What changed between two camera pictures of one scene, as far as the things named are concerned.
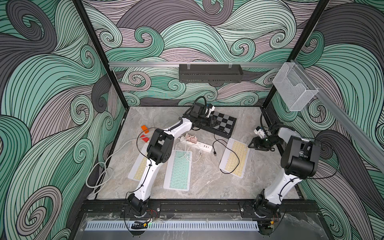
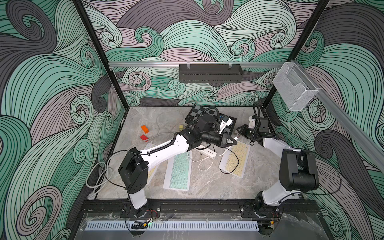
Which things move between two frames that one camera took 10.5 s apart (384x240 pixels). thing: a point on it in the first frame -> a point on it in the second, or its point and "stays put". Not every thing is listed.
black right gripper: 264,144 -> 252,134
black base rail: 193,207 stays put
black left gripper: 211,122 -> 221,139
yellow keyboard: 234,158 stays put
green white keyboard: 178,176 stays put
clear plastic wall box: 295,89 stays put
